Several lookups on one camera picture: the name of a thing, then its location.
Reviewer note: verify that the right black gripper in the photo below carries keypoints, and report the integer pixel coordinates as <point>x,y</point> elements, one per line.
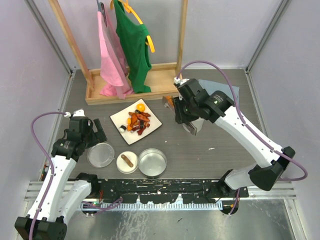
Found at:
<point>180,117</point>

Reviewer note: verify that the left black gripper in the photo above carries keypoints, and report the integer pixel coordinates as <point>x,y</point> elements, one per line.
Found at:
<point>98,136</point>

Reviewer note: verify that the tall metal container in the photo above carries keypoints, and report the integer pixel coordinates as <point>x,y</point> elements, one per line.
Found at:
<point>198,125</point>

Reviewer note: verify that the orange salmon slice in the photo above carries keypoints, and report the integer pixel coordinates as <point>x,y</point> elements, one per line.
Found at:
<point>169,102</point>

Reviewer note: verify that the metal tongs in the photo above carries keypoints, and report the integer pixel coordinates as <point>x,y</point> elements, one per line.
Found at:
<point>194,133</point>

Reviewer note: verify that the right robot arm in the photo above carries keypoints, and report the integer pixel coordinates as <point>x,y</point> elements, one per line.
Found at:
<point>271,159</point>

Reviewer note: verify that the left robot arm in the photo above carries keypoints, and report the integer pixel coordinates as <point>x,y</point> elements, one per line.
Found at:
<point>48,217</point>

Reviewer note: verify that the black white sushi roll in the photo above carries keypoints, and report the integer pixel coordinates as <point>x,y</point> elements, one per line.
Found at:
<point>122,129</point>

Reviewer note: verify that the wooden clothes rack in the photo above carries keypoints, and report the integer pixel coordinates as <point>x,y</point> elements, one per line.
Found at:
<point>160,78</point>

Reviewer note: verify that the yellow round food piece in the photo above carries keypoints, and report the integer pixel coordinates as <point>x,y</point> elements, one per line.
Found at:
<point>140,107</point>

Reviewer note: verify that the pink shirt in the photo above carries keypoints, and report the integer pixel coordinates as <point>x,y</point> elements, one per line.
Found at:
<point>113,63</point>

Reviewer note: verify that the shallow round metal tin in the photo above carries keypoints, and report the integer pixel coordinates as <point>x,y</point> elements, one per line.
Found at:
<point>152,163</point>

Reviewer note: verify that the yellow clothes hanger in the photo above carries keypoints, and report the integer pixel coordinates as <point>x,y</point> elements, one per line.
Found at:
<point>130,10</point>

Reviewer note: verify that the green shirt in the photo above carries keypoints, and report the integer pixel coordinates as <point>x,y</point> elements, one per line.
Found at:
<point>133,42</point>

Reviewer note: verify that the grey clothes hanger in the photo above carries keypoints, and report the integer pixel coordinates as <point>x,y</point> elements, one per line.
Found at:
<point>101,8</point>

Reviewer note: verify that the white lid with leather strap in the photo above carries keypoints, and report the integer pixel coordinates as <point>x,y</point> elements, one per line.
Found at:
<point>127,162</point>

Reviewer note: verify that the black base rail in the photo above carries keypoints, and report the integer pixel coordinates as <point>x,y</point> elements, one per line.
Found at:
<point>160,191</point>

